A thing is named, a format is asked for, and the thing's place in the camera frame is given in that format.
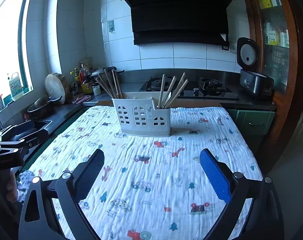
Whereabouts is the person's left hand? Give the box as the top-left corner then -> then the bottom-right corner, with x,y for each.
6,170 -> 18,203

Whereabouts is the detergent bottle on windowsill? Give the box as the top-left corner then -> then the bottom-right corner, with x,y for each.
8,72 -> 23,101

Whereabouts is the round wooden cutting board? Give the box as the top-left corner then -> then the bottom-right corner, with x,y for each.
45,73 -> 71,105

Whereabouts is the metal pot with lid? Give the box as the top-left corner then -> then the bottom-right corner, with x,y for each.
91,66 -> 124,77

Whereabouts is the pink cloth on counter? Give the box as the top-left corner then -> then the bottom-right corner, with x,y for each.
72,94 -> 92,104

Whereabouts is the black gas stove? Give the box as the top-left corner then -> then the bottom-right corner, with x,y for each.
139,77 -> 238,100

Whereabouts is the green wall hook plate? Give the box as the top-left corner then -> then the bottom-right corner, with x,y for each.
108,20 -> 115,33

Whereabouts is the wooden glass door cabinet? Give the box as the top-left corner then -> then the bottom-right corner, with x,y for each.
245,0 -> 303,143

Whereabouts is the black rice cooker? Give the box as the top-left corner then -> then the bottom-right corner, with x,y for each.
236,37 -> 274,100

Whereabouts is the green base cabinet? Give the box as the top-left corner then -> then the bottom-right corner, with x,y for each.
226,109 -> 275,154

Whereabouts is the yellow label oil bottle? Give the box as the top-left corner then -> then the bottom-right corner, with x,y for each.
79,63 -> 93,95

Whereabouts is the white cartoon print tablecloth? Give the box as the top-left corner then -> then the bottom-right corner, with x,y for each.
28,106 -> 262,239

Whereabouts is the bamboo chopstick in holder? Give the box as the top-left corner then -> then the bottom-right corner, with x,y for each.
162,92 -> 172,109
171,72 -> 186,97

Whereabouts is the white plastic utensil holder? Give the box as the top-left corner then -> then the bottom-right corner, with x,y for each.
112,98 -> 171,137

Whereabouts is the wall power socket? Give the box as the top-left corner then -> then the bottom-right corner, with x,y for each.
222,41 -> 237,54

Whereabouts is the dark chopstick in holder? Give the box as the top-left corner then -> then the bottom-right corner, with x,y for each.
95,77 -> 113,98
98,74 -> 115,98

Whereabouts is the metal pan in sink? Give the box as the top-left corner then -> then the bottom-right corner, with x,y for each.
27,95 -> 62,119

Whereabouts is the dark wooden chopstick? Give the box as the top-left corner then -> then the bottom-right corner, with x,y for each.
104,69 -> 116,98
112,70 -> 123,99

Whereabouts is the black range hood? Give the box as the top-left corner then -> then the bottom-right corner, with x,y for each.
124,0 -> 233,47

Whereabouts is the grey patterned rag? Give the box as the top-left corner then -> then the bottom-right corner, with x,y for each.
16,170 -> 35,203

